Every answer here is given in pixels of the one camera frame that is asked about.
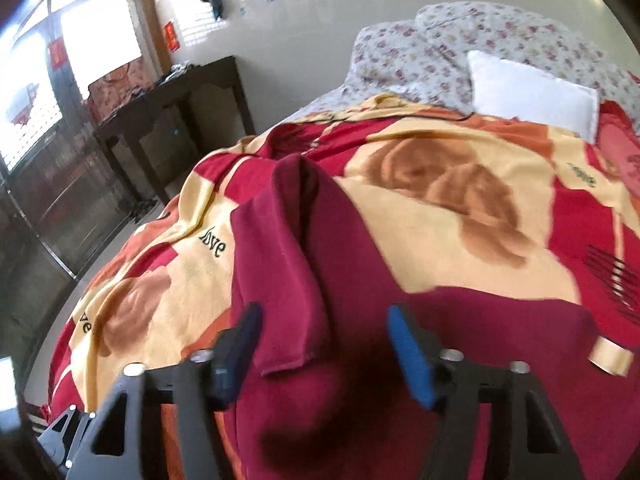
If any maroon fleece garment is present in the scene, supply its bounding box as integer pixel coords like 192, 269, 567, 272
224, 155, 639, 479

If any floral quilt bundle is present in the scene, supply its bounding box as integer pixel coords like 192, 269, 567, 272
290, 1, 639, 125

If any dark wooden side table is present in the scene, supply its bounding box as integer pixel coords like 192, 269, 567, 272
92, 55, 257, 206

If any orange red patterned blanket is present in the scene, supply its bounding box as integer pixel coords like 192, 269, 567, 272
49, 94, 639, 416

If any red heart cushion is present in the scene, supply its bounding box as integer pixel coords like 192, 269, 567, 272
596, 101, 640, 197

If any white pillow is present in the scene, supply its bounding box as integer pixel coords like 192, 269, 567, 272
466, 50, 600, 143

